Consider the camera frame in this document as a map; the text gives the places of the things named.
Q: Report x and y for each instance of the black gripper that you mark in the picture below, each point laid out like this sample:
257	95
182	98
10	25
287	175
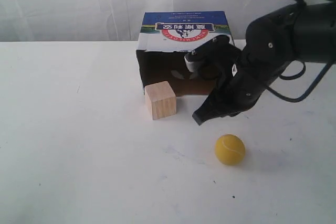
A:
259	64

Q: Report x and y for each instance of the yellow tennis ball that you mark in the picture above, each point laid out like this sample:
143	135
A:
229	150

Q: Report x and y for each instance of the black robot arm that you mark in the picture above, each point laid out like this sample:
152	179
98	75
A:
292	33

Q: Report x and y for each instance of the light wooden cube block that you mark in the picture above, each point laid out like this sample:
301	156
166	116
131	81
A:
160	100

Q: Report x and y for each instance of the blue white cardboard box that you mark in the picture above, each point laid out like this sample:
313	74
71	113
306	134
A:
166	37

